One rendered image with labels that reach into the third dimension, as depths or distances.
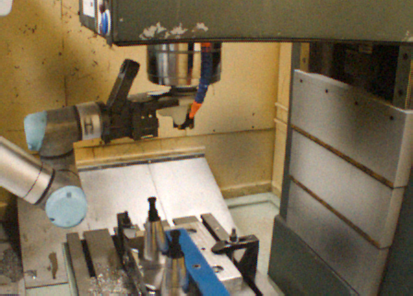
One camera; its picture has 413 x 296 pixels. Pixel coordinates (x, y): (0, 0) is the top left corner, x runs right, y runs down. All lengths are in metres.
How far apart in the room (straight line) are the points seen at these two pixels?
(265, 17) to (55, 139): 0.46
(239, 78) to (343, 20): 1.46
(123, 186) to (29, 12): 0.85
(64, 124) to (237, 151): 1.48
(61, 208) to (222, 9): 0.42
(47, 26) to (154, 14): 1.34
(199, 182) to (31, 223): 0.77
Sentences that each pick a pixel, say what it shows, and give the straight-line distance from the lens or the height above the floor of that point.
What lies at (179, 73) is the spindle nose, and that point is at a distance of 0.90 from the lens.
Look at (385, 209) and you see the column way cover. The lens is 1.12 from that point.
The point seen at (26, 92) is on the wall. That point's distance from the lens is 1.96.
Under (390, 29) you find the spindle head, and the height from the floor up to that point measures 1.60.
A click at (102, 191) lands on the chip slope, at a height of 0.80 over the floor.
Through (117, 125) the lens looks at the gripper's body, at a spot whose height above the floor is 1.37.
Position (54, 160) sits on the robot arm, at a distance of 0.91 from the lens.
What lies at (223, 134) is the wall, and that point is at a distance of 2.21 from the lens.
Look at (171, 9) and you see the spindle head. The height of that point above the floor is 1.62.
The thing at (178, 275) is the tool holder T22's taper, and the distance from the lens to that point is 0.65.
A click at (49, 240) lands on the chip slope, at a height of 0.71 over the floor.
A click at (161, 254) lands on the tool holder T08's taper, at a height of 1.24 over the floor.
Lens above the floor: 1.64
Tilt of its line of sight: 24 degrees down
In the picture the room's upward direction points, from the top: straight up
